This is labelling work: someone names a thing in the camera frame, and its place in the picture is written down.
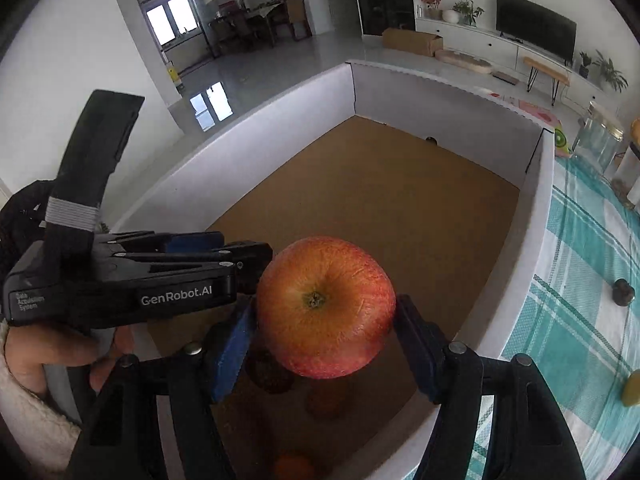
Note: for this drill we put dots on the person's left hand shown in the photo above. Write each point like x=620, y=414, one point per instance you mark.
x=50, y=352

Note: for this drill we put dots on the brown cardboard box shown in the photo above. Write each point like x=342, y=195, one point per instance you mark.
x=412, y=41

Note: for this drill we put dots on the dining table with chairs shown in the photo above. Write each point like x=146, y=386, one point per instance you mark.
x=260, y=17

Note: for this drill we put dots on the red flowers in vase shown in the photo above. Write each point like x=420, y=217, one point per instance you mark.
x=432, y=2

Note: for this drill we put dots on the large red apple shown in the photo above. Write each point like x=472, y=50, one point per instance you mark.
x=325, y=307

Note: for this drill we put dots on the large green apple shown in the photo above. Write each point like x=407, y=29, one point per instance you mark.
x=633, y=389

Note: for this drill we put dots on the glass jar with black lid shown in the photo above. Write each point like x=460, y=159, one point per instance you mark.
x=630, y=170

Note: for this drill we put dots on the large leafy potted plant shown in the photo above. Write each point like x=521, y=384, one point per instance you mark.
x=611, y=72

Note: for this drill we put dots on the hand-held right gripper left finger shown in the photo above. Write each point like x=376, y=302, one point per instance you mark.
x=232, y=345

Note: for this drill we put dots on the green plant in pot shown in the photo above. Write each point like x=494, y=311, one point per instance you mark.
x=467, y=12

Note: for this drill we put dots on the white television cabinet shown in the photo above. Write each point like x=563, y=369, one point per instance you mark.
x=480, y=37

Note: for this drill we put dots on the black television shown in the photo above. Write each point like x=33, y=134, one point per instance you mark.
x=535, y=25

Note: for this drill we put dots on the fruit print tissue box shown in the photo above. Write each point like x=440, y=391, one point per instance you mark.
x=560, y=140

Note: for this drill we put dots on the round white vase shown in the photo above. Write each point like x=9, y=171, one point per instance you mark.
x=451, y=16

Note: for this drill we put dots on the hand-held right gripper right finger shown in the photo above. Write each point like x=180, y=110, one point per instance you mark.
x=417, y=347

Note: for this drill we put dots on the person's left forearm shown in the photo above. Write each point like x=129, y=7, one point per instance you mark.
x=30, y=420

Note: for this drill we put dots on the white cardboard box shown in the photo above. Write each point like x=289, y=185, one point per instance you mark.
x=280, y=125

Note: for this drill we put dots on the wooden bench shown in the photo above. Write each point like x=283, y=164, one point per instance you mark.
x=545, y=67

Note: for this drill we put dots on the small potted plant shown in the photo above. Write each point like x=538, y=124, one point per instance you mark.
x=585, y=66

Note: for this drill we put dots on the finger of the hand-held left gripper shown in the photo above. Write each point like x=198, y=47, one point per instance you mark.
x=250, y=265
x=195, y=241

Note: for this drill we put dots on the clear glass jar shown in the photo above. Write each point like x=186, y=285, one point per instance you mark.
x=597, y=135

